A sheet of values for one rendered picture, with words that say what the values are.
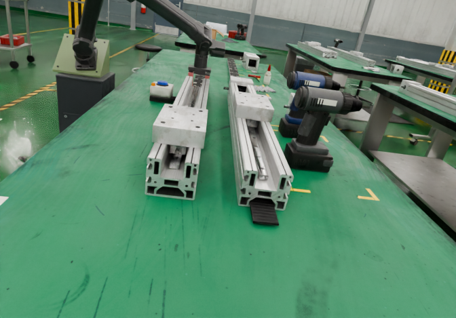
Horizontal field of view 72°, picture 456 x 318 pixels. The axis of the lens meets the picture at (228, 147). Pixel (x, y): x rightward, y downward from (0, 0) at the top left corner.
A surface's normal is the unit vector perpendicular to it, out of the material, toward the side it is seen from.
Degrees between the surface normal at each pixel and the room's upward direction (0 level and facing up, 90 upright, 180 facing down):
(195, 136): 90
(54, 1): 90
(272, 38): 90
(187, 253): 0
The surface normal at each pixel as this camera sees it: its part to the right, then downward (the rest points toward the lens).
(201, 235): 0.15, -0.91
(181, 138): 0.03, 0.40
